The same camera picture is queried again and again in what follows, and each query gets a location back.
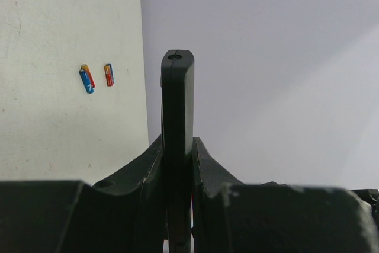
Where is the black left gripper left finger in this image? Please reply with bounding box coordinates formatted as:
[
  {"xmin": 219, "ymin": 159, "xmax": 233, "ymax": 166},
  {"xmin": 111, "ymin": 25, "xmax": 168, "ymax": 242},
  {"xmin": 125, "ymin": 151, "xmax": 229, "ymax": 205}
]
[{"xmin": 1, "ymin": 139, "xmax": 165, "ymax": 252}]

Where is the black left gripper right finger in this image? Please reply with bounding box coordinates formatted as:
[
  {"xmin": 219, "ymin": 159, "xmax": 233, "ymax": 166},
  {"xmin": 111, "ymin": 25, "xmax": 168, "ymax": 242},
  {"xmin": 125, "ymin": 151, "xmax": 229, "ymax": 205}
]
[{"xmin": 192, "ymin": 138, "xmax": 373, "ymax": 252}]

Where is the red orange battery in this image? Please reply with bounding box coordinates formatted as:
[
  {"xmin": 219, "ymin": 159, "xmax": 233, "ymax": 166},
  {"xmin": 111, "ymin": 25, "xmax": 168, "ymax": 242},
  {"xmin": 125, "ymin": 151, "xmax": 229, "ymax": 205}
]
[{"xmin": 81, "ymin": 64, "xmax": 95, "ymax": 88}]

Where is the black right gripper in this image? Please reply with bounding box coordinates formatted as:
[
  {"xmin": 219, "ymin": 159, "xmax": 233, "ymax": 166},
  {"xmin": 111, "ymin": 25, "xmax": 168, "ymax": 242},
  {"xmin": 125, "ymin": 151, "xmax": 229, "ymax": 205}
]
[{"xmin": 352, "ymin": 189, "xmax": 378, "ymax": 214}]

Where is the plain black remote control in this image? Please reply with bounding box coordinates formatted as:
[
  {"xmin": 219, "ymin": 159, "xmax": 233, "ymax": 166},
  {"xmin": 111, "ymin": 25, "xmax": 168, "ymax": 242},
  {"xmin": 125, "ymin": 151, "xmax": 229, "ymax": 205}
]
[{"xmin": 161, "ymin": 50, "xmax": 194, "ymax": 252}]

